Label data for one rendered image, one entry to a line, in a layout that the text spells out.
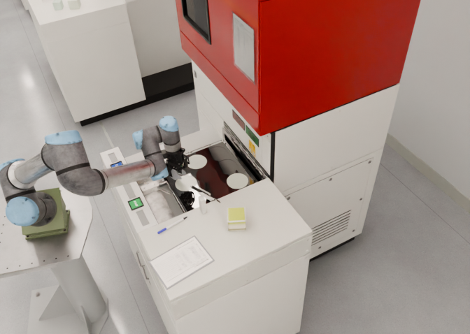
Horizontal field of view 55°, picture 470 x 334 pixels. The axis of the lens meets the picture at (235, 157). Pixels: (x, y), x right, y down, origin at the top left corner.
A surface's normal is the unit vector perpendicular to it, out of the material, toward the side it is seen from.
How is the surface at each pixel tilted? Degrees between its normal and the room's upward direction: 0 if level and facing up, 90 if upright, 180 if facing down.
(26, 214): 51
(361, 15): 90
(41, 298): 0
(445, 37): 90
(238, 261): 0
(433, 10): 90
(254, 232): 0
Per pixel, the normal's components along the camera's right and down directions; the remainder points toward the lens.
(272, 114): 0.47, 0.60
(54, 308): 0.22, 0.67
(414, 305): -0.04, -0.72
